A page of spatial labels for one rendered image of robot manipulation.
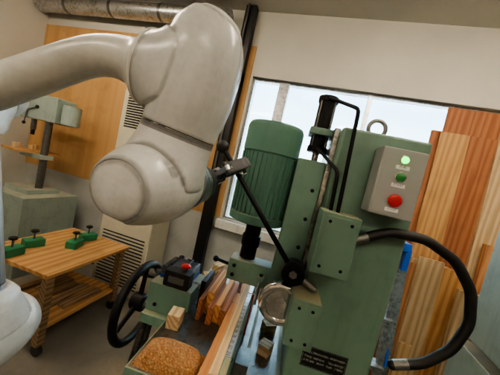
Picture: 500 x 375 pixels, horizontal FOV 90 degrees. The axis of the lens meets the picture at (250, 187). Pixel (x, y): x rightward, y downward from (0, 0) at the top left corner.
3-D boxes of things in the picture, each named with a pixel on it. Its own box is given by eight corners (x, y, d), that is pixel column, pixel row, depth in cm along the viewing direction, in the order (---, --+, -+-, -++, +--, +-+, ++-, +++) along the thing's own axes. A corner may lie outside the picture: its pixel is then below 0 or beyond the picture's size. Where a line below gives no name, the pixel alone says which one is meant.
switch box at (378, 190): (359, 208, 65) (376, 148, 64) (400, 218, 63) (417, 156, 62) (367, 211, 59) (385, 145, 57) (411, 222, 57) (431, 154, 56)
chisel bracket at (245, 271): (228, 274, 86) (234, 251, 86) (268, 286, 84) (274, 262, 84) (223, 283, 79) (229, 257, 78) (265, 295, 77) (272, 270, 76)
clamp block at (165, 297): (167, 287, 90) (172, 264, 89) (202, 298, 88) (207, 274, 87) (143, 309, 75) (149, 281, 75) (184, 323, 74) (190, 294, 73)
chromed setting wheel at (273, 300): (254, 314, 70) (264, 273, 69) (297, 328, 69) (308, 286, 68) (252, 320, 67) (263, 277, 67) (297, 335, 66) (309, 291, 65)
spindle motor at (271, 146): (235, 210, 90) (254, 126, 88) (282, 223, 88) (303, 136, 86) (222, 219, 73) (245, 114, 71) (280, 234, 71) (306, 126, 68)
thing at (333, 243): (306, 260, 67) (319, 206, 66) (339, 268, 66) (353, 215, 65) (308, 271, 59) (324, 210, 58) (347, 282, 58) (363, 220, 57)
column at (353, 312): (282, 330, 92) (329, 138, 87) (343, 350, 89) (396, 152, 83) (280, 379, 70) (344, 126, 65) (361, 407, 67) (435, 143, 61)
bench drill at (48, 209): (32, 248, 268) (56, 101, 256) (75, 266, 251) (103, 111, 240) (-28, 261, 221) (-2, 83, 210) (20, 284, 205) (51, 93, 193)
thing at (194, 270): (172, 266, 88) (175, 251, 87) (202, 275, 86) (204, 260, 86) (152, 281, 75) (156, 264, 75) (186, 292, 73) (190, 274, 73)
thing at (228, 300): (231, 294, 90) (234, 282, 90) (236, 295, 90) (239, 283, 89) (216, 324, 71) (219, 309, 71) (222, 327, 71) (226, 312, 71)
